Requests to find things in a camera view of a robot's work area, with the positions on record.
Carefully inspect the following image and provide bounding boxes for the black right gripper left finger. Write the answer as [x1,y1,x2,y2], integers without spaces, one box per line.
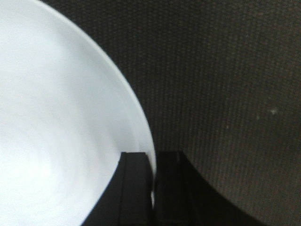
[82,153,152,226]

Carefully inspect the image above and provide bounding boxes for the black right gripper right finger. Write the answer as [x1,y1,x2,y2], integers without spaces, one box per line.
[155,152,262,226]

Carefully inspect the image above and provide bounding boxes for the light blue round tray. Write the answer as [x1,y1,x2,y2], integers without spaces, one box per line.
[0,0,156,226]

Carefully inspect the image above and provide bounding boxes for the dark woven table mat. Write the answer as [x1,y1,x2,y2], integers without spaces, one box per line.
[48,0,301,226]

